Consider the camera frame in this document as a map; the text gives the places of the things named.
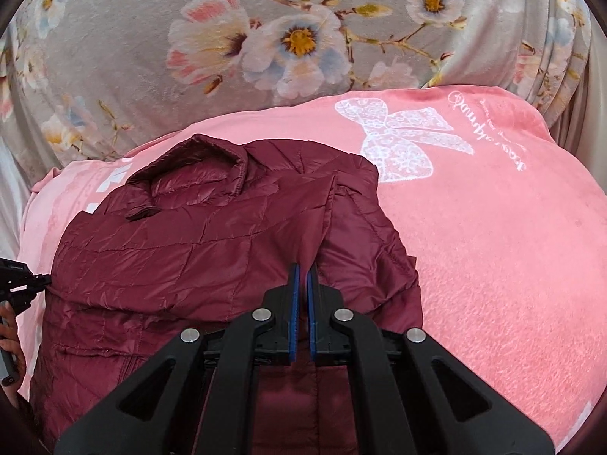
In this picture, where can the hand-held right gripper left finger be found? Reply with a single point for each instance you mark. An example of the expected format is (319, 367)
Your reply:
(295, 294)

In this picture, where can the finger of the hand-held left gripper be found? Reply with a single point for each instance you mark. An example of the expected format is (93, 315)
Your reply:
(23, 280)

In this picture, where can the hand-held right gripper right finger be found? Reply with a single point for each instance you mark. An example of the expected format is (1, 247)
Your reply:
(312, 294)

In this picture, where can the maroon puffer jacket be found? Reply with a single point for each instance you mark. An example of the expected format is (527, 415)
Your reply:
(189, 246)

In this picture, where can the person's left hand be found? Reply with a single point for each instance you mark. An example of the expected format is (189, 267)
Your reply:
(10, 315)

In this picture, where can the pink blanket with bow print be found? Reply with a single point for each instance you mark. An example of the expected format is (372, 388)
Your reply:
(483, 256)

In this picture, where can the grey floral blanket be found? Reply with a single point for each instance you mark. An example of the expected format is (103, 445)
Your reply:
(142, 80)

